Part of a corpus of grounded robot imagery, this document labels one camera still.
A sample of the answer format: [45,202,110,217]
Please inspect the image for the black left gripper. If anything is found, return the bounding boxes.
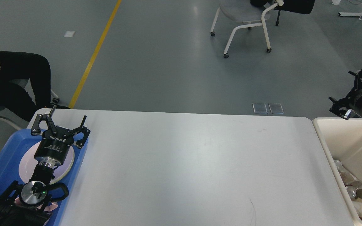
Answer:
[31,105,91,167]

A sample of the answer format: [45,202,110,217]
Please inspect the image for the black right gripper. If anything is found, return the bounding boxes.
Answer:
[328,68,362,120]

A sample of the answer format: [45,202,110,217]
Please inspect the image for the pink plate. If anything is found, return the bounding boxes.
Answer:
[19,141,75,184]

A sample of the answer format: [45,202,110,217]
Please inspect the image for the small silver foil bag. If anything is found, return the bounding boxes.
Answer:
[333,160,362,190]

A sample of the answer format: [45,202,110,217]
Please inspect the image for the white paper cup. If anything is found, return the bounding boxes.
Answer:
[351,198,362,218]

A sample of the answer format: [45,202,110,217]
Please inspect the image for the crushed red can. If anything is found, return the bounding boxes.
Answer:
[346,186,357,200]

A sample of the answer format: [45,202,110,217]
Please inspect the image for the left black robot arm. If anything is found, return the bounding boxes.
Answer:
[0,113,91,226]

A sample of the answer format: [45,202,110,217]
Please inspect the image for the beige plastic bin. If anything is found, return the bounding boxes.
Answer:
[313,118,362,226]

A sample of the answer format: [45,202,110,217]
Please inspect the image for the white desk leg base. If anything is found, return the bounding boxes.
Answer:
[338,0,362,20]

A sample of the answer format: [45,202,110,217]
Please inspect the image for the person in black left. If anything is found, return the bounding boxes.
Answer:
[0,51,54,122]

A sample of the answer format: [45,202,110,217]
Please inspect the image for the walking person black sneakers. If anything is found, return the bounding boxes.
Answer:
[250,0,315,26]

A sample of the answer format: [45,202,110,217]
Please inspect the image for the grey white office chair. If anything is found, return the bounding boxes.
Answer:
[210,0,284,59]

